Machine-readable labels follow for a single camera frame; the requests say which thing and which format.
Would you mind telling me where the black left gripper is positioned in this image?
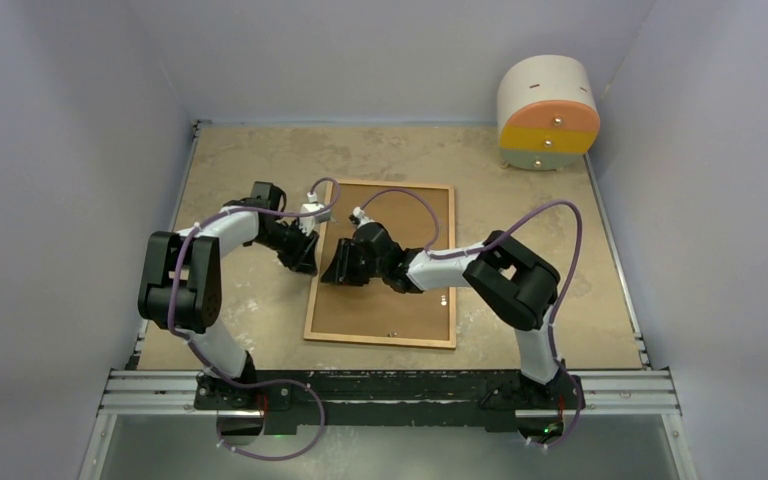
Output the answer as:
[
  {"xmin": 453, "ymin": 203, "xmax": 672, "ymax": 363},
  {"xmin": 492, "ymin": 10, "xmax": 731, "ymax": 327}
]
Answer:
[{"xmin": 252, "ymin": 219, "xmax": 319, "ymax": 275}]

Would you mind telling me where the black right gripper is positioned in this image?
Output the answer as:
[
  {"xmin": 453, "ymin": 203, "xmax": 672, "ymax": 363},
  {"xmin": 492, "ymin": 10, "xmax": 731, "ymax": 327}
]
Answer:
[{"xmin": 322, "ymin": 239, "xmax": 387, "ymax": 288}]

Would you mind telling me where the wooden picture frame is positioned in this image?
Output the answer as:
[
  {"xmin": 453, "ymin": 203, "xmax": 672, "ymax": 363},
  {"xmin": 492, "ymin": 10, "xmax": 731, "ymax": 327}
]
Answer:
[{"xmin": 302, "ymin": 178, "xmax": 458, "ymax": 350}]

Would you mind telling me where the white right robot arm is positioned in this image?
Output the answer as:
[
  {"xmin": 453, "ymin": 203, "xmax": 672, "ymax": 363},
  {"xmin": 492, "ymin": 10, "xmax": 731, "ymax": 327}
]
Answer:
[{"xmin": 320, "ymin": 221, "xmax": 562, "ymax": 407}]

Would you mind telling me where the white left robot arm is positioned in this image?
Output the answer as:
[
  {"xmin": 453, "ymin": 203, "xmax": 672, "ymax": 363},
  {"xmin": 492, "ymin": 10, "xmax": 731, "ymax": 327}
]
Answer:
[{"xmin": 137, "ymin": 181, "xmax": 331, "ymax": 409}]

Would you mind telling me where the round pastel drawer cabinet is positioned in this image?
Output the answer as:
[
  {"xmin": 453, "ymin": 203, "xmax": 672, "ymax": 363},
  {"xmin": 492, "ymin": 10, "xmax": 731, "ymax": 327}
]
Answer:
[{"xmin": 496, "ymin": 55, "xmax": 600, "ymax": 171}]

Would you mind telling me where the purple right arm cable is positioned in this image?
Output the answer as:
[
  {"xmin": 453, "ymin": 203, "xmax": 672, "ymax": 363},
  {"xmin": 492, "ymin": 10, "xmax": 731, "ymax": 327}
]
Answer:
[{"xmin": 350, "ymin": 188, "xmax": 585, "ymax": 452}]

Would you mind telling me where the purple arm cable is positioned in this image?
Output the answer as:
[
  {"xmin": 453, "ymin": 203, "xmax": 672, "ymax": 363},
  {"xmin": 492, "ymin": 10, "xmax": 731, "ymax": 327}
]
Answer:
[
  {"xmin": 350, "ymin": 188, "xmax": 585, "ymax": 452},
  {"xmin": 166, "ymin": 176, "xmax": 343, "ymax": 464}
]

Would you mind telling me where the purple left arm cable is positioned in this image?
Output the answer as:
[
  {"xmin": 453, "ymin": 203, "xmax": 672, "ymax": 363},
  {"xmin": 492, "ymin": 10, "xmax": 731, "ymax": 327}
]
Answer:
[{"xmin": 166, "ymin": 176, "xmax": 343, "ymax": 464}]

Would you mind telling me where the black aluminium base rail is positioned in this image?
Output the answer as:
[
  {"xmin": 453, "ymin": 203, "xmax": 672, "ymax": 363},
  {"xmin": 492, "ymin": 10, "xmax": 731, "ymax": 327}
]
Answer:
[{"xmin": 100, "ymin": 370, "xmax": 680, "ymax": 441}]

